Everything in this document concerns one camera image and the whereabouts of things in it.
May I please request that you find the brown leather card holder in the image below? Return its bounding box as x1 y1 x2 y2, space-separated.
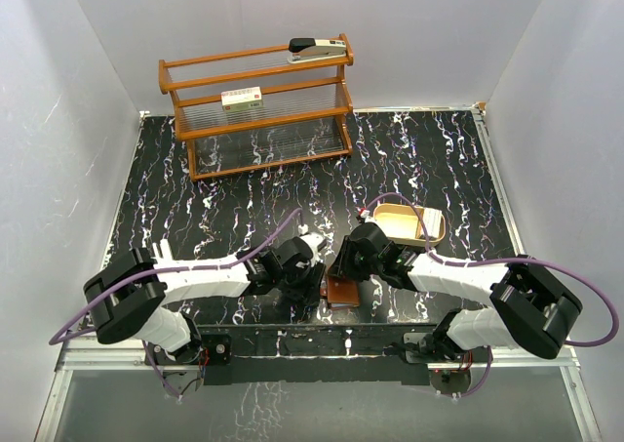
325 276 360 309

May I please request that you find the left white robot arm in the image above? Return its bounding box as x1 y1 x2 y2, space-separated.
83 233 327 364

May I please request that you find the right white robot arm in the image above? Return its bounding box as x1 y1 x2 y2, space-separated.
329 222 582 361

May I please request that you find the stack of cards in tray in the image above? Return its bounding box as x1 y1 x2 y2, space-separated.
420 208 443 239

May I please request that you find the beige oval tray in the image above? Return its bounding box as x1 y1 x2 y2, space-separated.
372 203 446 247

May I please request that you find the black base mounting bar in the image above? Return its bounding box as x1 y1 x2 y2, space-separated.
197 322 493 388

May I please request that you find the wooden three-tier shelf rack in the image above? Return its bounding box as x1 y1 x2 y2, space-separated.
158 34 354 181

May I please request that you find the white and red staples box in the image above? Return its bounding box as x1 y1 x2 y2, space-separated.
220 86 263 112

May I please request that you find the black and beige stapler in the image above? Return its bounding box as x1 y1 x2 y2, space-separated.
287 38 347 64

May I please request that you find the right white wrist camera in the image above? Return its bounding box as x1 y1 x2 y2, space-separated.
357 208 371 222

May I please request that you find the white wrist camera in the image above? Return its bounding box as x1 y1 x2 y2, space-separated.
297 224 328 262
357 208 371 222

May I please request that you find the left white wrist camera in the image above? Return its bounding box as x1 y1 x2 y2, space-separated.
297 224 328 262

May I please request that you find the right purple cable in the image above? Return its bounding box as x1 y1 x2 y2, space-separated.
359 191 610 397

